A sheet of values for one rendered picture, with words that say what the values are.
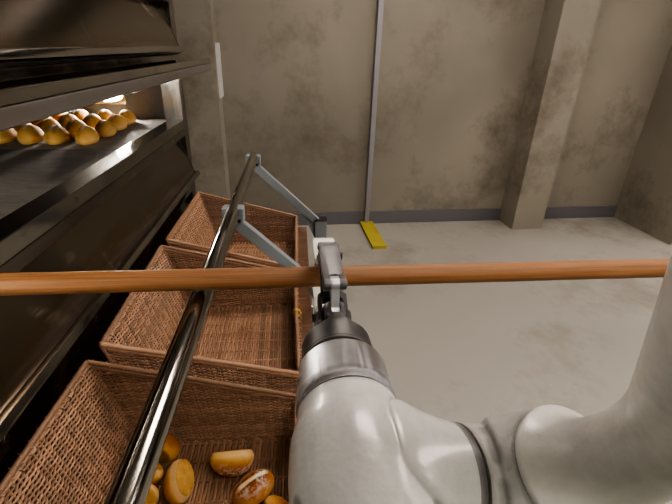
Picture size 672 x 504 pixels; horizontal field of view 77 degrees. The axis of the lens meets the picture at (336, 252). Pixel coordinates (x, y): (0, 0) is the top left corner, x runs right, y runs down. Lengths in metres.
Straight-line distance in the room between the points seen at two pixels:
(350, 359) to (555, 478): 0.17
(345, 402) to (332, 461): 0.05
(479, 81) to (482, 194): 1.02
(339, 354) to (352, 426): 0.09
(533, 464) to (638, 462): 0.07
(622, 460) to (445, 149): 3.76
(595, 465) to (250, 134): 3.50
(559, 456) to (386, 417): 0.12
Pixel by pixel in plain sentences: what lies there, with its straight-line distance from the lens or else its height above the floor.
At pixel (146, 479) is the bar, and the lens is 0.42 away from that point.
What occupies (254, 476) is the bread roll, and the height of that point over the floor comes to 0.65.
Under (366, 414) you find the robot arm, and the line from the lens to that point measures 0.33.
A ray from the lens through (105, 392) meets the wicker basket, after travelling 1.14.
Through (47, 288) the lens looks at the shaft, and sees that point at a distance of 0.67.
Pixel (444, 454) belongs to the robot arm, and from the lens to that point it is 0.34.
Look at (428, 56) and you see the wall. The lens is 3.83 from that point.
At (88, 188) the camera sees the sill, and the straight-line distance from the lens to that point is 1.18.
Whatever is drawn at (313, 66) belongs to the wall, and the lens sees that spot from 3.63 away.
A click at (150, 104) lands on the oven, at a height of 1.24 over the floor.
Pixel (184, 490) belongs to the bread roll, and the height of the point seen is 0.63.
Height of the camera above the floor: 1.49
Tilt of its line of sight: 26 degrees down
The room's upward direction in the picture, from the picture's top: 2 degrees clockwise
